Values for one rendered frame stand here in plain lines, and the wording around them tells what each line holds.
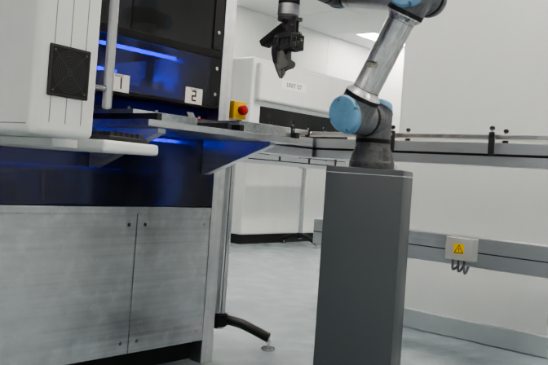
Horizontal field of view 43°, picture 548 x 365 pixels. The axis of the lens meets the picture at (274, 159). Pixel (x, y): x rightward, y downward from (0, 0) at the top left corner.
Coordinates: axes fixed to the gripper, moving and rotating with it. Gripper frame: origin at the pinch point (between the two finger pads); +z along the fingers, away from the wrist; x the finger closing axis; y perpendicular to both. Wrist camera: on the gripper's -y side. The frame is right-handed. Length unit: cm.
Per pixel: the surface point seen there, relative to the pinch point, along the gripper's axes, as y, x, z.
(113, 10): 16, -82, -3
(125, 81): -36, -38, 7
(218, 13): -36.0, 3.2, -25.8
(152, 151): 15, -66, 31
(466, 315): 8, 144, 98
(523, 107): 30, 144, -5
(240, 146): -16.0, -0.5, 25.4
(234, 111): -35.1, 14.6, 10.8
